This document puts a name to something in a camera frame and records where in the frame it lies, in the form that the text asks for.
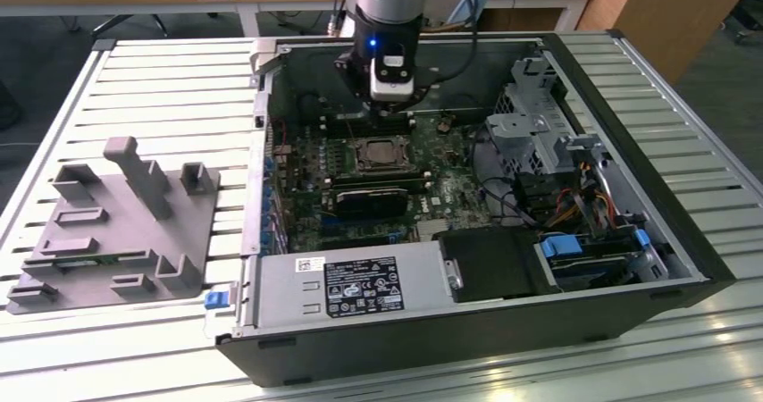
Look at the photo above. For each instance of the grey parts rack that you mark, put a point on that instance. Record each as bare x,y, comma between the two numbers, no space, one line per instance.
119,223

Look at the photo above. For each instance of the white barcode sticker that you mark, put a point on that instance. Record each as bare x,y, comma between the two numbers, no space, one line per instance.
310,264

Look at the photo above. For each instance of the coin battery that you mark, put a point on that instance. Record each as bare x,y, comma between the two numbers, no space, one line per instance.
444,125

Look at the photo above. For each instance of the silver CPU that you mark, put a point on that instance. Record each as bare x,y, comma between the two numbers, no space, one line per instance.
382,153

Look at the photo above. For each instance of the CPU socket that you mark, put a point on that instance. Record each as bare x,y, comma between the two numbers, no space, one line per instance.
355,170

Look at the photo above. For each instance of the black PC case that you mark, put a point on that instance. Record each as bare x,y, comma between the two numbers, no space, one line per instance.
476,353

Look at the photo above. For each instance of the metal disk bay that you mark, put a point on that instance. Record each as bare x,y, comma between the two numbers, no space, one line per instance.
653,263

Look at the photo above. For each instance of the black power supply label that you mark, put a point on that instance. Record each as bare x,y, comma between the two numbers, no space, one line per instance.
363,286

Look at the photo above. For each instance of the silver chipset heatsink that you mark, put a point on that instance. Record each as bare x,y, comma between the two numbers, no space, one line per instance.
432,231

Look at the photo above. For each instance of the wooden cabinet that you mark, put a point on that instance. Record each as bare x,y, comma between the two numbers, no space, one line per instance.
686,18

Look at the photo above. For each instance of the green motherboard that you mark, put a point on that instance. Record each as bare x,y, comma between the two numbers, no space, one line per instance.
459,196

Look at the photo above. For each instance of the blue case latch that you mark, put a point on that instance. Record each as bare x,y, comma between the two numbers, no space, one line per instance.
216,300

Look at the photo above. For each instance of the green RAM stick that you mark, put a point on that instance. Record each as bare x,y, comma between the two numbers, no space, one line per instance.
104,261

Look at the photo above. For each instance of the grey case bracket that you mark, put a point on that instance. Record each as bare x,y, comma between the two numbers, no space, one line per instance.
262,56

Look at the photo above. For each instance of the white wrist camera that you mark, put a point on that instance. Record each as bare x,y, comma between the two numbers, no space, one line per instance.
390,85

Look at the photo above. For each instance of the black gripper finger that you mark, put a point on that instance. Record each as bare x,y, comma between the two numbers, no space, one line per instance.
424,90
355,76

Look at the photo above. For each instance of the blue disk carrier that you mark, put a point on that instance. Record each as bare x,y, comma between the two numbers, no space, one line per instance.
560,245

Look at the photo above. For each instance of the black plastic drive cover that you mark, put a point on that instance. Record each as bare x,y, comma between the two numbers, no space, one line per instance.
495,263

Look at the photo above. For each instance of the black office chair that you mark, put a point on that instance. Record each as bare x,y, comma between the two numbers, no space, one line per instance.
751,18

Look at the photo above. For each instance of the blue plastic clip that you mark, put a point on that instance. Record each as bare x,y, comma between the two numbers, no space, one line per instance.
642,240

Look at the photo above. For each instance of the grey metal drive cage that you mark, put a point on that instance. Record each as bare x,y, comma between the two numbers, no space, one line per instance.
512,127

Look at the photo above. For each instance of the silver power supply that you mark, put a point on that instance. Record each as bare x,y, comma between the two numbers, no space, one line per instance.
280,286

